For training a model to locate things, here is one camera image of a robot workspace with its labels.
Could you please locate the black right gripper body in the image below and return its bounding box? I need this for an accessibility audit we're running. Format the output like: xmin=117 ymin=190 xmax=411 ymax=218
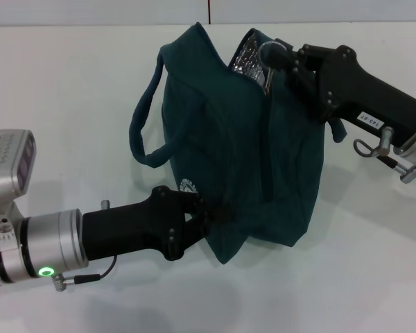
xmin=313 ymin=44 xmax=416 ymax=147

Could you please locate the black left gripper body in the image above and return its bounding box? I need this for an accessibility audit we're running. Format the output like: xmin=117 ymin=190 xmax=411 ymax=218
xmin=81 ymin=185 xmax=199 ymax=262

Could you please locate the dark teal insulated lunch bag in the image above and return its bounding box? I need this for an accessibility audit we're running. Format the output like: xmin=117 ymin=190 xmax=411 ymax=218
xmin=128 ymin=23 xmax=348 ymax=265

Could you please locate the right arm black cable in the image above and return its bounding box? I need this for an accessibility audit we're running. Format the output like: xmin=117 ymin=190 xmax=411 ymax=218
xmin=353 ymin=126 xmax=416 ymax=184

